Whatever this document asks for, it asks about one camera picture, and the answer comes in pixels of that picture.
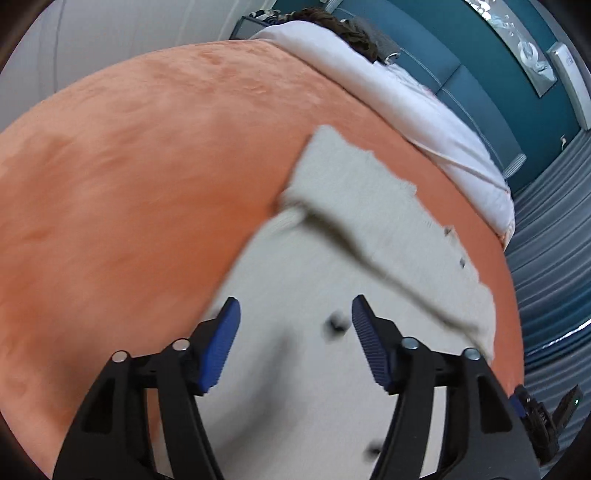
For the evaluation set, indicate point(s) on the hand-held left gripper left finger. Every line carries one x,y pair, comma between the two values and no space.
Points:
219,350

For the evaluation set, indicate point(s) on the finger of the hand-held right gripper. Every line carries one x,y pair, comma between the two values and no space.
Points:
531,408

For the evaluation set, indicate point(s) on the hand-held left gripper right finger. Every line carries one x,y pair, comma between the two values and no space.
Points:
371,346

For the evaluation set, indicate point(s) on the light grey knit sweater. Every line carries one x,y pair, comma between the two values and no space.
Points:
323,258

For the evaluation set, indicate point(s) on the grey blue curtain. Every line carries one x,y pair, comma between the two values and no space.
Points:
554,277

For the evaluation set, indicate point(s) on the orange plush blanket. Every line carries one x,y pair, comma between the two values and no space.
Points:
115,184

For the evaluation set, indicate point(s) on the white duvet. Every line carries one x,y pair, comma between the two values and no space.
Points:
415,115

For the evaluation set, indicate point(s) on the blue padded headboard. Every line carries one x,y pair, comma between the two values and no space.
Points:
461,92

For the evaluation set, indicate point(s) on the dark brown clothing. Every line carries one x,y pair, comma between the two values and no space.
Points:
341,32

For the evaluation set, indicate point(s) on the black bedside basket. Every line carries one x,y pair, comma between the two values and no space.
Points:
244,27

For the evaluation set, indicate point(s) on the white wardrobe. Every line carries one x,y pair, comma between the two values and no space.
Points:
92,41

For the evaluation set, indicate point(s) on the white wall unit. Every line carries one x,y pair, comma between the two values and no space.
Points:
572,83

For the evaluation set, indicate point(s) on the framed wall picture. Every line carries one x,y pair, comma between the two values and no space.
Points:
521,41

